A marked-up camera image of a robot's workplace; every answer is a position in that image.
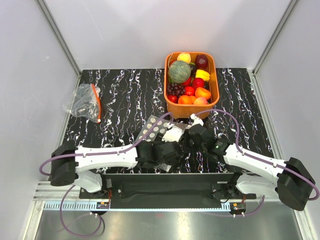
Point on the green netted melon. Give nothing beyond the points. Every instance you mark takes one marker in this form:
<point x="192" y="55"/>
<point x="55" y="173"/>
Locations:
<point x="179" y="71"/>

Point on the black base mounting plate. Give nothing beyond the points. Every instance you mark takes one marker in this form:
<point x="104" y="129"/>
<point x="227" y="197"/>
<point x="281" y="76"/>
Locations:
<point x="170" y="191"/>

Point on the red pomegranate fruit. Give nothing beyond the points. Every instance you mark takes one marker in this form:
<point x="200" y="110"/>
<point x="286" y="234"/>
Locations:
<point x="198" y="83"/>

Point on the red tomato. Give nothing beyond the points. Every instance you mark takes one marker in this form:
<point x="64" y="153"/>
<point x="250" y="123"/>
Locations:
<point x="189" y="91"/>

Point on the small red cherry fruit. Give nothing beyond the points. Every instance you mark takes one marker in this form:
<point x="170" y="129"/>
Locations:
<point x="172" y="98"/>

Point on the dark purple plum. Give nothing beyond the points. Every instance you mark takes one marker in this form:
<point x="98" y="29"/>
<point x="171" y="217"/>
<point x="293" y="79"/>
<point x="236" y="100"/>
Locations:
<point x="193" y="68"/>

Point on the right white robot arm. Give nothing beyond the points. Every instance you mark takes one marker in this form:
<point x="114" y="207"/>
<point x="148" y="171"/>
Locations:
<point x="289" y="180"/>

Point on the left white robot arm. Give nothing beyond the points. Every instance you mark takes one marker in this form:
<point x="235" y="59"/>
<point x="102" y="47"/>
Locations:
<point x="73" y="165"/>

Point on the orange plastic basket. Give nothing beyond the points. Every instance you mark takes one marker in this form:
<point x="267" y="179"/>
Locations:
<point x="185" y="110"/>

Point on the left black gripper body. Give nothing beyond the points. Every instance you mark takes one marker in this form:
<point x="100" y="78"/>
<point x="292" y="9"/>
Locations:
<point x="157" y="143"/>

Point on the pink orange peach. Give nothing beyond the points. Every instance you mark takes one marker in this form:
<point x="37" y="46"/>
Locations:
<point x="199" y="101"/>

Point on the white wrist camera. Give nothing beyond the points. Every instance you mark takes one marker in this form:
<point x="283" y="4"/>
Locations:
<point x="195" y="120"/>
<point x="172" y="135"/>

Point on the yellow bell pepper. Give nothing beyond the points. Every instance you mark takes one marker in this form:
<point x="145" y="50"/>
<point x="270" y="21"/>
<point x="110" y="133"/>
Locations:
<point x="202" y="74"/>

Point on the polka dot zip bag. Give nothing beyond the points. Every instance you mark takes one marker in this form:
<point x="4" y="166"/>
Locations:
<point x="157" y="131"/>

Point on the orange tangerine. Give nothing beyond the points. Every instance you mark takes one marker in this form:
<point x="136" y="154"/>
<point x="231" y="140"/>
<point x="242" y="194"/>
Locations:
<point x="186" y="100"/>

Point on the crumpled orange zip bag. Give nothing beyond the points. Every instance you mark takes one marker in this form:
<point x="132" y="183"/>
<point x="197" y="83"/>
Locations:
<point x="85" y="102"/>

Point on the purple grape bunch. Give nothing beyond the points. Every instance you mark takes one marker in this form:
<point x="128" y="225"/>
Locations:
<point x="175" y="89"/>

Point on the orange bell pepper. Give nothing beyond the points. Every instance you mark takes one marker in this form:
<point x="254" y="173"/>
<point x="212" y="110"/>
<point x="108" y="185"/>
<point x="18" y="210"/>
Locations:
<point x="202" y="92"/>

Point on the white slotted cable duct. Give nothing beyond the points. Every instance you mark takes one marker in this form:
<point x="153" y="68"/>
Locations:
<point x="76" y="206"/>

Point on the dark red apple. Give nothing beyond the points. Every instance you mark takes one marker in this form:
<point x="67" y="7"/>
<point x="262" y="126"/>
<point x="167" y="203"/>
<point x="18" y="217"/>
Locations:
<point x="201" y="61"/>

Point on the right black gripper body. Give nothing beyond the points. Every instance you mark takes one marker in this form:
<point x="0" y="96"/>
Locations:
<point x="188" y="145"/>

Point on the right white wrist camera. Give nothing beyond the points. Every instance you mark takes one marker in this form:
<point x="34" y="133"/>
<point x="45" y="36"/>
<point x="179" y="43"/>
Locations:
<point x="195" y="120"/>

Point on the yellow red peach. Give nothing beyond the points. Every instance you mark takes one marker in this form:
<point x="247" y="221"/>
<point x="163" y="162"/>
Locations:
<point x="185" y="57"/>

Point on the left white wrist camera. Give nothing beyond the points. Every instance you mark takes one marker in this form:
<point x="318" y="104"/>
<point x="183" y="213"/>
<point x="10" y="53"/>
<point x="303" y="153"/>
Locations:
<point x="172" y="135"/>

